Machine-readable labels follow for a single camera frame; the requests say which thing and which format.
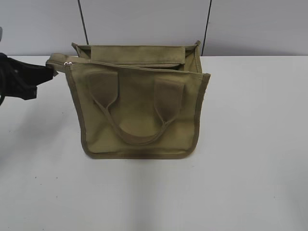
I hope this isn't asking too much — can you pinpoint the olive yellow canvas bag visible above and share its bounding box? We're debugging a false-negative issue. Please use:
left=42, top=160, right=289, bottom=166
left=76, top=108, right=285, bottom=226
left=46, top=41, right=210, bottom=159

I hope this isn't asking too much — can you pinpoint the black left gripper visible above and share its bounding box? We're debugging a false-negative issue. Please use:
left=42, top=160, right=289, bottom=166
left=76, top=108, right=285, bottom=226
left=0, top=53, right=53, bottom=100

